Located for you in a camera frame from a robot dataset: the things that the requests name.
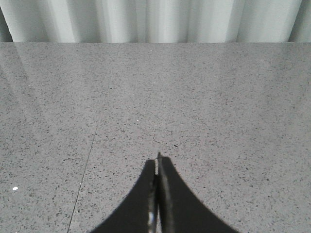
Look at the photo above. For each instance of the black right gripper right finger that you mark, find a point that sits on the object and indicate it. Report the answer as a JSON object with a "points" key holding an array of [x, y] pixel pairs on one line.
{"points": [[180, 210]]}

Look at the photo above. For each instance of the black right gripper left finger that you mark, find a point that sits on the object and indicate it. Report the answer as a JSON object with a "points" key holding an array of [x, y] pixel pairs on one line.
{"points": [[137, 212]]}

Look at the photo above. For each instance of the pale green curtain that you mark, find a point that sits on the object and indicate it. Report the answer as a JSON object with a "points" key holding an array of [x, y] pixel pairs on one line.
{"points": [[155, 21]]}

